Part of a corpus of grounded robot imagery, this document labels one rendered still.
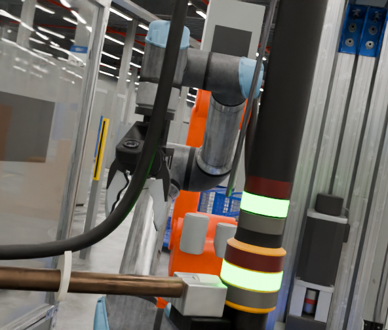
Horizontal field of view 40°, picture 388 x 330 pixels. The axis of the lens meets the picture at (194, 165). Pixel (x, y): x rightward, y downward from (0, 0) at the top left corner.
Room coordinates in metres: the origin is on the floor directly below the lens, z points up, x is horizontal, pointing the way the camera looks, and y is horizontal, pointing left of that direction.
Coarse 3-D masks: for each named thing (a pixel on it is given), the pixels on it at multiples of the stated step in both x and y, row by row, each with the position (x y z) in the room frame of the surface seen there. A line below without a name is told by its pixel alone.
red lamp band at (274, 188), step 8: (248, 176) 0.38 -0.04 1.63; (248, 184) 0.37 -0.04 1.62; (256, 184) 0.37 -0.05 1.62; (264, 184) 0.37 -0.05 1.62; (272, 184) 0.36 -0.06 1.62; (280, 184) 0.37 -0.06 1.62; (288, 184) 0.37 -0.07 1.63; (256, 192) 0.37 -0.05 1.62; (264, 192) 0.37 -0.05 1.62; (272, 192) 0.36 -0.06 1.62; (280, 192) 0.37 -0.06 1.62; (288, 192) 0.37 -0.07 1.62
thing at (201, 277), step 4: (196, 276) 0.36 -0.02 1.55; (200, 276) 0.36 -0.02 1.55; (204, 276) 0.36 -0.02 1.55; (208, 276) 0.37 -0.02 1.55; (212, 276) 0.37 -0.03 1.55; (216, 276) 0.37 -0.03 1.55; (200, 280) 0.36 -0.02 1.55; (204, 280) 0.36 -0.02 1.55; (208, 280) 0.36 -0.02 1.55; (212, 280) 0.36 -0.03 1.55; (216, 280) 0.36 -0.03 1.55; (220, 280) 0.37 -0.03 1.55
